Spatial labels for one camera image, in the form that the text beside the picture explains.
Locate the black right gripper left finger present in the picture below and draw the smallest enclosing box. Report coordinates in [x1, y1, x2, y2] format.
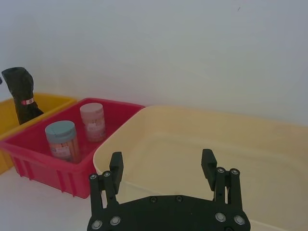
[89, 151, 125, 225]

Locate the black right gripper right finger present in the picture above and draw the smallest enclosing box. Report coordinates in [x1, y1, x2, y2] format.
[201, 148, 244, 218]

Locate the cream plastic bin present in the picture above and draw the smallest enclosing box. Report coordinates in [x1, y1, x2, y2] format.
[92, 105, 308, 231]

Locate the clear jar with pink lid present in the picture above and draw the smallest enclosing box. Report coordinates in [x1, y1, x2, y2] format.
[79, 103, 107, 143]

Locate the clear jar with grey-blue lid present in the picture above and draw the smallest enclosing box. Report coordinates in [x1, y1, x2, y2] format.
[44, 120, 81, 165]

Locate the red plastic bin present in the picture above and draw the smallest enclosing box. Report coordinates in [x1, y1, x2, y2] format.
[0, 97, 146, 200]

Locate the yellow plastic bin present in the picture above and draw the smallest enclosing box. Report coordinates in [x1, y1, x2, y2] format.
[0, 92, 78, 176]

